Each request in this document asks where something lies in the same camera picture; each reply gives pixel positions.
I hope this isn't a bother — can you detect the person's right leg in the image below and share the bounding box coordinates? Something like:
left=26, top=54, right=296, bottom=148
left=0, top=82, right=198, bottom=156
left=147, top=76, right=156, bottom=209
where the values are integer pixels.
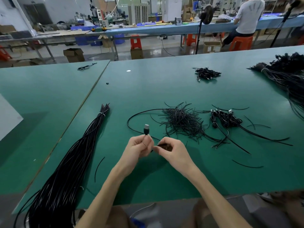
left=285, top=191, right=304, bottom=228

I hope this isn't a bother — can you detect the person's left hand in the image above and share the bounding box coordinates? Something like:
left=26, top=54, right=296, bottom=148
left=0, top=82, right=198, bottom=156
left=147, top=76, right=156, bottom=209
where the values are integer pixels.
left=115, top=134, right=155, bottom=179

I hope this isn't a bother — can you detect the black fan on stand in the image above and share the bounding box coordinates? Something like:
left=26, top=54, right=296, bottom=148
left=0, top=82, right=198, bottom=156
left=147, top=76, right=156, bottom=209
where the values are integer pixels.
left=195, top=5, right=215, bottom=55

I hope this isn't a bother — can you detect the black tripod stand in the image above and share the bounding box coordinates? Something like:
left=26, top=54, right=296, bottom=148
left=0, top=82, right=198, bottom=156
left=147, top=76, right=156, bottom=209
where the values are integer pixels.
left=270, top=0, right=301, bottom=48

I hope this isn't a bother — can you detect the large white box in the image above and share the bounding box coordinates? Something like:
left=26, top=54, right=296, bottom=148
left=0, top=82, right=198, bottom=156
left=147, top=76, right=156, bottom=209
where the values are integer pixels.
left=0, top=94, right=24, bottom=142

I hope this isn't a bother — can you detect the small cardboard box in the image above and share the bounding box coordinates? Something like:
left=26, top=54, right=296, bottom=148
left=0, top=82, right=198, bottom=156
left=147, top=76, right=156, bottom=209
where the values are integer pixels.
left=130, top=48, right=144, bottom=60

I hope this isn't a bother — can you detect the blue plastic item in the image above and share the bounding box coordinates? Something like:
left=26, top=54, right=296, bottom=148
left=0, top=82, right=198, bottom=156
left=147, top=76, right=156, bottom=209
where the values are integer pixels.
left=131, top=218, right=147, bottom=228

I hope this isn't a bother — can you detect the small pile of knotted cables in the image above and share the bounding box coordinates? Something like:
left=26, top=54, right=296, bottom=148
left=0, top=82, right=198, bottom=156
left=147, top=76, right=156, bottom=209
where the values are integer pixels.
left=193, top=67, right=222, bottom=82

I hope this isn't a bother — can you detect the pile of black wire ties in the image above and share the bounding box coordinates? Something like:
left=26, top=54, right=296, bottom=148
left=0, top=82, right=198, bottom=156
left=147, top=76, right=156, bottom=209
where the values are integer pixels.
left=151, top=102, right=224, bottom=143

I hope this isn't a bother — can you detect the red plastic stool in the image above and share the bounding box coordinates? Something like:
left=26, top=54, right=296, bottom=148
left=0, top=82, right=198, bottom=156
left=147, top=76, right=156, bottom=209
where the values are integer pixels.
left=130, top=35, right=143, bottom=51

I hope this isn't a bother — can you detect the small cable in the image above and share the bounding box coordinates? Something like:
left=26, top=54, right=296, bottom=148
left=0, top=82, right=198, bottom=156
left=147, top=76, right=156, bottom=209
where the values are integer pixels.
left=77, top=62, right=98, bottom=72

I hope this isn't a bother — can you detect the long blue workbench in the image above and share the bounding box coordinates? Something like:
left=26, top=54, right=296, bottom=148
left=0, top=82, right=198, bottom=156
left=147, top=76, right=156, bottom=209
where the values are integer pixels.
left=90, top=16, right=304, bottom=40

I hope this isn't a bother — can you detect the long black cable bundle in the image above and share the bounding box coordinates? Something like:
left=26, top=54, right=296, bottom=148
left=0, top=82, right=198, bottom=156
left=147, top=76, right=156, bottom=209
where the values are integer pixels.
left=13, top=103, right=111, bottom=228

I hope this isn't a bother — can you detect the orange plastic stool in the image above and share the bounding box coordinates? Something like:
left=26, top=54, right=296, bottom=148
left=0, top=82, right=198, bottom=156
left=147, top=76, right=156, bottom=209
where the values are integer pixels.
left=228, top=35, right=254, bottom=52
left=0, top=46, right=12, bottom=62
left=185, top=34, right=198, bottom=48

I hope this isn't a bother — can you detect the person's right forearm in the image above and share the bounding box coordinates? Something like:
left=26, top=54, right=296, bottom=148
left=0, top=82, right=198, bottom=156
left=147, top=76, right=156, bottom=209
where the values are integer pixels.
left=186, top=169, right=253, bottom=228

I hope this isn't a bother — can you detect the person's left forearm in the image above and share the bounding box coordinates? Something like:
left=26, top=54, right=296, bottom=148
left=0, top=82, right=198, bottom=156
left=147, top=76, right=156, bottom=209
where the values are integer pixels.
left=75, top=168, right=135, bottom=228

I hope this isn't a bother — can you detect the loose black wire tie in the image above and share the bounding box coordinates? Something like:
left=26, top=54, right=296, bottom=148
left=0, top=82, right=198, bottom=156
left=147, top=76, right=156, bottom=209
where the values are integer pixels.
left=94, top=156, right=106, bottom=183
left=232, top=159, right=264, bottom=169
left=246, top=123, right=271, bottom=129
left=244, top=116, right=256, bottom=130

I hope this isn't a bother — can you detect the open cardboard box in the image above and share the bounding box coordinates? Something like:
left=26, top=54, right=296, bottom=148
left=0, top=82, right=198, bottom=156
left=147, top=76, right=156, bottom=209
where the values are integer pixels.
left=63, top=48, right=85, bottom=63

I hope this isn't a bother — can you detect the large heap of black cables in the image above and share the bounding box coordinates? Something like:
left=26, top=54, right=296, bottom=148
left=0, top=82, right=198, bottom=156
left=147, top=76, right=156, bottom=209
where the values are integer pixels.
left=248, top=52, right=304, bottom=121

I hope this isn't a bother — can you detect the person's right hand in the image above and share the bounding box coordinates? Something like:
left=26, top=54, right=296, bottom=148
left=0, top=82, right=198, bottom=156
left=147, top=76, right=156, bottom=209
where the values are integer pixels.
left=153, top=136, right=201, bottom=181

